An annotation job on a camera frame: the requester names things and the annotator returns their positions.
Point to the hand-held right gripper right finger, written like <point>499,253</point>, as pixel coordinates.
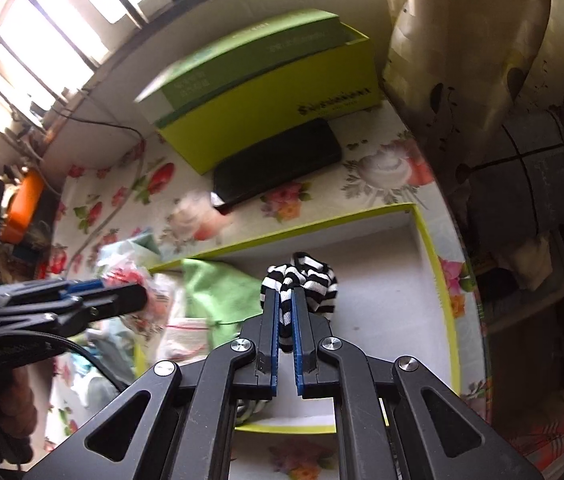
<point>299,355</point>

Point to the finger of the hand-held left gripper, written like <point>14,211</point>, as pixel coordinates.
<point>62,290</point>
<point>112,305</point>

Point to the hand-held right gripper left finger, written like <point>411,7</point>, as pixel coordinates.
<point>274,340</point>

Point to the blue face mask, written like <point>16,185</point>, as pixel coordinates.
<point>107,342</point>

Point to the black white striped sock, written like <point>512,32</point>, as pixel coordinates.
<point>312,285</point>

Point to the green microfibre cloth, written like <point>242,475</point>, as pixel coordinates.
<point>222,290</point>

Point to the white knitted cloth red stripes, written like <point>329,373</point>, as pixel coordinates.
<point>184,337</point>

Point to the lime box lid tray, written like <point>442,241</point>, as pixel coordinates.
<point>386,280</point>

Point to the orange box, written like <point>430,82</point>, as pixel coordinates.
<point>24,205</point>

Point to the wet wipes pack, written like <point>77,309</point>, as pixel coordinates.
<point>127,255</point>

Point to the black power bank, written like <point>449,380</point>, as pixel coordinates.
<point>282,160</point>

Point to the window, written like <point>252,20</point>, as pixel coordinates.
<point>62,35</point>

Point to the floral tablecloth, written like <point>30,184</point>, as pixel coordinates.
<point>386,170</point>

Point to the lime cardboard box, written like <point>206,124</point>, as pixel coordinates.
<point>272,125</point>

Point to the green white carton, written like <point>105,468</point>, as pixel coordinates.
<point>242,55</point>

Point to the grey checked stool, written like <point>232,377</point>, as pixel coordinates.
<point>536,175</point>

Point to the cream dotted curtain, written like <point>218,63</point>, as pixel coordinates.
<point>461,60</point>

